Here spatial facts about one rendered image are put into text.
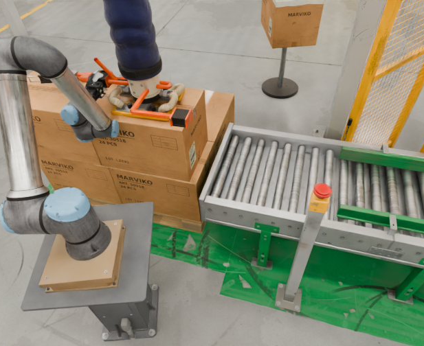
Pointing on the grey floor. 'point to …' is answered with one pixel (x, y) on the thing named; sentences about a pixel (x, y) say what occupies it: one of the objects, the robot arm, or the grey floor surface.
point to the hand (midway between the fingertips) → (100, 77)
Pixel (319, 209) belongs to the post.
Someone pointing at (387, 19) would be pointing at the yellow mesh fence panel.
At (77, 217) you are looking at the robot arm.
